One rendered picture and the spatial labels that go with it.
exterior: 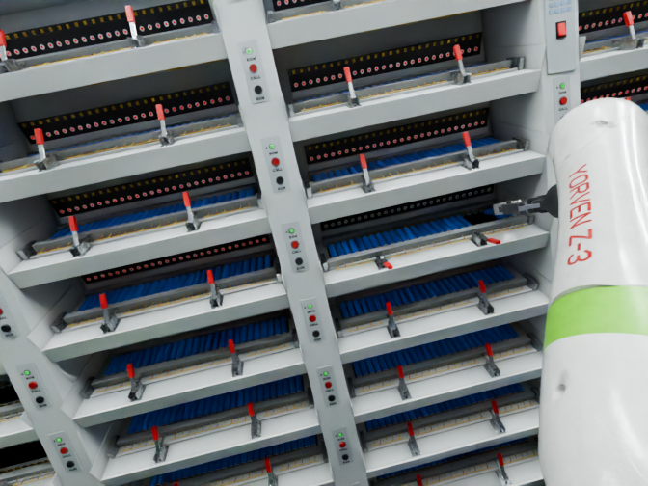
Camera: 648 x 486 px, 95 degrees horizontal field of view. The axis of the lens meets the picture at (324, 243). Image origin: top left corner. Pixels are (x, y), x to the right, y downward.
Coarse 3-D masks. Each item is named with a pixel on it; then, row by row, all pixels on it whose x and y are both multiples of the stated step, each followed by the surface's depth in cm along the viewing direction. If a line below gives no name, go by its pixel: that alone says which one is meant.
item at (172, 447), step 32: (288, 384) 93; (160, 416) 90; (192, 416) 88; (224, 416) 86; (256, 416) 87; (288, 416) 86; (128, 448) 85; (160, 448) 82; (192, 448) 82; (224, 448) 81; (256, 448) 84; (128, 480) 82
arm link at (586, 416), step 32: (608, 288) 24; (640, 288) 23; (576, 320) 24; (608, 320) 22; (640, 320) 21; (544, 352) 26; (576, 352) 23; (608, 352) 21; (640, 352) 20; (544, 384) 24; (576, 384) 21; (608, 384) 20; (640, 384) 19; (544, 416) 23; (576, 416) 20; (608, 416) 19; (640, 416) 18; (544, 448) 22; (576, 448) 19; (608, 448) 18; (640, 448) 17; (544, 480) 22; (576, 480) 19; (608, 480) 17; (640, 480) 16
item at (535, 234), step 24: (504, 192) 91; (408, 216) 91; (528, 216) 81; (552, 216) 75; (504, 240) 78; (528, 240) 78; (408, 264) 76; (432, 264) 77; (456, 264) 78; (336, 288) 76; (360, 288) 77
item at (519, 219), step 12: (516, 216) 82; (468, 228) 81; (480, 228) 80; (492, 228) 81; (516, 228) 80; (408, 240) 81; (420, 240) 80; (432, 240) 80; (444, 240) 80; (360, 252) 80; (372, 252) 79; (384, 252) 79; (396, 252) 80; (336, 264) 79; (360, 264) 78
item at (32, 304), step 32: (0, 128) 74; (0, 224) 69; (32, 224) 77; (0, 288) 68; (32, 288) 73; (64, 288) 82; (32, 320) 71; (0, 352) 71; (32, 352) 71; (64, 384) 76; (32, 416) 74; (64, 416) 75; (96, 448) 81; (64, 480) 79; (96, 480) 79
